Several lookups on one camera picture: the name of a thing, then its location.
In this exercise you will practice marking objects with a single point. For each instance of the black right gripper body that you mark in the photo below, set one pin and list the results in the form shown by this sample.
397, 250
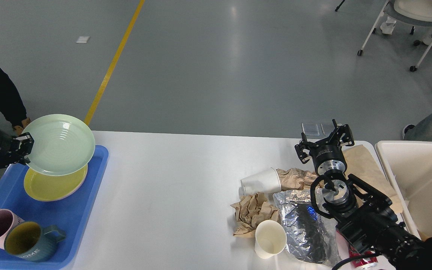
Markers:
328, 157

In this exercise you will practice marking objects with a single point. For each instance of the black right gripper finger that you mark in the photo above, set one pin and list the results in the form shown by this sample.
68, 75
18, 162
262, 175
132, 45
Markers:
304, 149
342, 135

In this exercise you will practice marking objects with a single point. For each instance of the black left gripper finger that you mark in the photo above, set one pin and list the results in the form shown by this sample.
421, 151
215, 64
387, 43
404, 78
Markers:
23, 144
18, 160

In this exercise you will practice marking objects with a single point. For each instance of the green plate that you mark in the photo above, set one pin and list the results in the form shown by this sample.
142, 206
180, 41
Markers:
63, 144

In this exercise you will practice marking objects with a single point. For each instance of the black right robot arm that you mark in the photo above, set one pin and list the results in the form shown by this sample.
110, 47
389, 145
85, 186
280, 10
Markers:
363, 213

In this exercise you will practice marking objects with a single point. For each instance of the floor outlet plate left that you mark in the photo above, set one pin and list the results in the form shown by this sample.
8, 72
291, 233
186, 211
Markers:
310, 129

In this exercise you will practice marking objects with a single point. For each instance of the floor outlet plate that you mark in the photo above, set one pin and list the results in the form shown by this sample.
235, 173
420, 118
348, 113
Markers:
328, 128
310, 129

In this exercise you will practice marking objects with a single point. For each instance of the floor outlet plate right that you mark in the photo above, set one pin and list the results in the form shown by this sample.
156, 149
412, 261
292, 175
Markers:
328, 128

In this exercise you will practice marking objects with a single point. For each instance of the yellow plate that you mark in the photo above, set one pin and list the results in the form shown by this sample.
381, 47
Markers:
53, 188

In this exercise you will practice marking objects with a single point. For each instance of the flat brown paper bag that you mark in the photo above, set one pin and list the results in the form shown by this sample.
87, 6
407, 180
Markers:
361, 163

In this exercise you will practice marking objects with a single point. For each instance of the crumpled brown paper back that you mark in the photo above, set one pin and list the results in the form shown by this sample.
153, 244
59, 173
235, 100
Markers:
295, 179

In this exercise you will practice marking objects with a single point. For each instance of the crumpled brown paper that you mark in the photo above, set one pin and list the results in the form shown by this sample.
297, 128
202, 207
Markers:
295, 179
250, 211

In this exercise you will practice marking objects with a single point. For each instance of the white paper cup lying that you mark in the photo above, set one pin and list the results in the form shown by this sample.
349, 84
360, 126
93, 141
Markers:
266, 181

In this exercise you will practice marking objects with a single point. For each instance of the blue plastic tray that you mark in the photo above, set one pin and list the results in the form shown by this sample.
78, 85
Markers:
70, 214

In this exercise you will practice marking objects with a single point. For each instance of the teal mug yellow inside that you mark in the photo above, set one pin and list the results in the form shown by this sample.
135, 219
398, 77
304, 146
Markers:
29, 241

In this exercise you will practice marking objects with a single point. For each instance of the silver foil bag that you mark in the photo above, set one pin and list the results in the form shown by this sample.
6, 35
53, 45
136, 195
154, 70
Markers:
311, 238

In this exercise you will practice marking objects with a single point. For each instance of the crumpled brown paper front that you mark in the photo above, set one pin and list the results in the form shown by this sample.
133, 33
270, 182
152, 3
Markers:
250, 211

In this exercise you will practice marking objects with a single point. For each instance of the white plastic bin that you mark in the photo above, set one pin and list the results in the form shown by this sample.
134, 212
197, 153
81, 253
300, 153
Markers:
408, 166

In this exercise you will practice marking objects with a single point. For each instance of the white paper cup upright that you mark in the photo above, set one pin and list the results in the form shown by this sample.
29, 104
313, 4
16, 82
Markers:
270, 239

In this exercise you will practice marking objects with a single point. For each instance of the red soda can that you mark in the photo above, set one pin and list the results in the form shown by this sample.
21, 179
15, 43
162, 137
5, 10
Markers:
359, 261

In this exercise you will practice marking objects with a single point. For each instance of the white rolling chair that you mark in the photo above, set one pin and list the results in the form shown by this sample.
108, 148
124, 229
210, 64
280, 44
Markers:
412, 12

